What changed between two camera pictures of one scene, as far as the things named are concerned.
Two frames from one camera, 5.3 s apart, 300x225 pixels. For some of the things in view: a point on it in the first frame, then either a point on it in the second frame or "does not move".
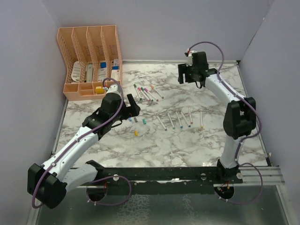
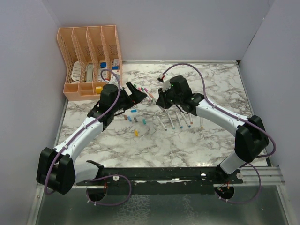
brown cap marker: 191,122 does not move
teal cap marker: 174,128 does not move
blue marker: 189,125 does not move
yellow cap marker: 201,120 does not move
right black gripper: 183,69 -> 161,101
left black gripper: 132,111 -> 136,96
